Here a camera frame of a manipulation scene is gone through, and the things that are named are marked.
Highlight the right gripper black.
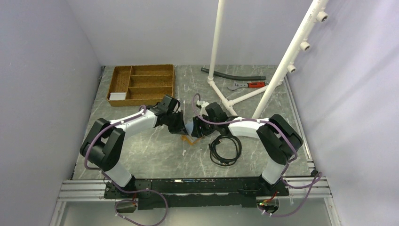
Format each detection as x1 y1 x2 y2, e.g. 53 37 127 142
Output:
192 113 218 138

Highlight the orange card holder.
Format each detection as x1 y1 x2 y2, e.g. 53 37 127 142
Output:
181 122 202 145

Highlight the white card stack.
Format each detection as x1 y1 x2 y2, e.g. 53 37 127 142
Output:
109 92 126 101

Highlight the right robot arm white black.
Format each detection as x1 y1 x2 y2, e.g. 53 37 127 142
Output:
185 103 303 195

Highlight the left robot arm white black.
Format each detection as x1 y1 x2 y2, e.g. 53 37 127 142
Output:
80 95 187 198

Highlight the woven brown organizer tray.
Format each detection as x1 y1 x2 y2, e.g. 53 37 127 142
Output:
107 64 176 107

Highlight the black foam tube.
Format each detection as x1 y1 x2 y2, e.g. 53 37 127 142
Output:
213 71 266 81

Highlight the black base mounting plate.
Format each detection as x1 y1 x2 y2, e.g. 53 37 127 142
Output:
104 177 289 210

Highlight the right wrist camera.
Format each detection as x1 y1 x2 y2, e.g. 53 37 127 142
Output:
199 101 209 115

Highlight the coiled black cable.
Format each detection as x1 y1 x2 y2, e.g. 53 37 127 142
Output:
208 135 243 167

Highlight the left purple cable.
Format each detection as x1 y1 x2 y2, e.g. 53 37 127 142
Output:
84 105 169 226

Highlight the purple cable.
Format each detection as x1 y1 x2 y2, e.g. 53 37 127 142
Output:
84 105 169 226
192 93 322 218

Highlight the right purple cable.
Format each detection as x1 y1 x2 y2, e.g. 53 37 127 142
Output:
192 93 322 218

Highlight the aluminium rail frame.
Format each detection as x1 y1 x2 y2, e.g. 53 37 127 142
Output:
57 94 329 219

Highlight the white PVC pipe frame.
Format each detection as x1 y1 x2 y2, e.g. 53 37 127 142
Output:
207 0 328 118

